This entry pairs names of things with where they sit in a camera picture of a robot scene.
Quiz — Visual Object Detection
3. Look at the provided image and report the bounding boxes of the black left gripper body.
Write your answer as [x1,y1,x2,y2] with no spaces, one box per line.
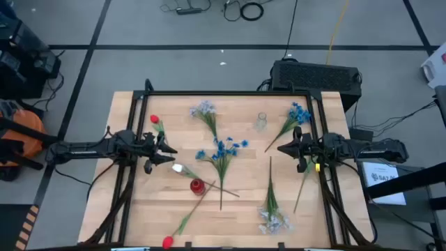
[141,130,166,175]

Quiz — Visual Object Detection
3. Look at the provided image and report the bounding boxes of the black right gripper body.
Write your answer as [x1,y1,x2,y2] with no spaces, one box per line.
[293,125,316,174]

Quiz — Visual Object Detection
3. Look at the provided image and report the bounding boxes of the white artificial tulip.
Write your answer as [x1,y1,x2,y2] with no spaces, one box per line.
[171,162,240,198]

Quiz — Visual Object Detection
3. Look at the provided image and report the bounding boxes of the green stems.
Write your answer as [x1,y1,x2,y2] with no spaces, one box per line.
[293,158,321,214]

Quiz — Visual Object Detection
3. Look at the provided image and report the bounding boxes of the blue artificial flower bunch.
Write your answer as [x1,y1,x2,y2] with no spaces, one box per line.
[263,101,312,153]
[194,136,250,212]

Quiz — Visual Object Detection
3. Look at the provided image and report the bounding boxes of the red artificial tulip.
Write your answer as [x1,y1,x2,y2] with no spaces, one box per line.
[162,181,216,250]
[149,114,168,144]

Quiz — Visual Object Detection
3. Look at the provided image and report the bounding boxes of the white artificial flower bunch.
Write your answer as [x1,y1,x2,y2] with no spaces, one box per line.
[257,155,292,235]
[189,100,219,140]

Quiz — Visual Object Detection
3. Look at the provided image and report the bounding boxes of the clear glass vase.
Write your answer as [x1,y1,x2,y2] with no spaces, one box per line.
[255,111,268,132]

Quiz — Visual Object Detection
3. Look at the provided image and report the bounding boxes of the red ribbed glass vase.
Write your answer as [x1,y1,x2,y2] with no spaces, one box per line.
[190,178,206,196]

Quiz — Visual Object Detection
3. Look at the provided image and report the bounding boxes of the black power adapter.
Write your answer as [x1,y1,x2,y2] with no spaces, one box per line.
[349,127,367,142]

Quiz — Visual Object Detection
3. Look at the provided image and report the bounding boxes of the black computer case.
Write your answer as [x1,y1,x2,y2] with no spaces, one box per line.
[270,59,363,112]

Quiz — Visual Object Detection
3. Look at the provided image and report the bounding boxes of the white paper sign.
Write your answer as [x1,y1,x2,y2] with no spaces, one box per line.
[362,162,407,206]

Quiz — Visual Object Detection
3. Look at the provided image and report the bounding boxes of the black metal stand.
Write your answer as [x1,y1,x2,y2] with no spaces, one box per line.
[358,85,446,251]

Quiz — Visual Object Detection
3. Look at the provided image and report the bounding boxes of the orange shop vacuum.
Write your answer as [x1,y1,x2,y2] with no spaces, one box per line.
[0,99,59,182]

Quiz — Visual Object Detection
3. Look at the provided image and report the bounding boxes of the black power strip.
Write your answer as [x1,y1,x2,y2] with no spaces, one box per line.
[176,7,203,16]

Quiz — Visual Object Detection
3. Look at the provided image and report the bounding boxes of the white box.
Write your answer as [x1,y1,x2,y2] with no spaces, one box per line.
[420,41,446,90]

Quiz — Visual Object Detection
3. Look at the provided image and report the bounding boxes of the black hazard-striped mat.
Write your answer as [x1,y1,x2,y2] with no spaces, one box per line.
[0,204,40,251]

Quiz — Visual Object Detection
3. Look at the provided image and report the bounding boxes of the black equipment cart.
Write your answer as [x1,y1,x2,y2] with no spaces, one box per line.
[0,10,62,100]

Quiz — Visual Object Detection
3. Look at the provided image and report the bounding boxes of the black metal table frame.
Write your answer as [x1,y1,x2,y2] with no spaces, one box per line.
[82,78,376,247]

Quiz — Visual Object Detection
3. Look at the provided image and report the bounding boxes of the black floor cable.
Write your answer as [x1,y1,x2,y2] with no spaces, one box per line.
[52,162,116,203]

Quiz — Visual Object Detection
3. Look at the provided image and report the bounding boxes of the black cable bundle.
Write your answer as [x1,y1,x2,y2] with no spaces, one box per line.
[351,100,438,137]

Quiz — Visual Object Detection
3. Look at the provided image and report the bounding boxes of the long black cable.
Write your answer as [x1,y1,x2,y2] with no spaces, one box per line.
[282,0,299,60]

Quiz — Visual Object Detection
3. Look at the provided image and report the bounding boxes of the yellow cable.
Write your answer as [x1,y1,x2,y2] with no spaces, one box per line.
[325,0,351,66]

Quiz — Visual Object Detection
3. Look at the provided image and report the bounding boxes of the coiled black cable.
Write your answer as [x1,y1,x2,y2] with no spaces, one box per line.
[240,1,265,22]

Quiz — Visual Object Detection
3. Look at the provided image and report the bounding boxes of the thin black cable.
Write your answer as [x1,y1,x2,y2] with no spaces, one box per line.
[222,0,242,22]

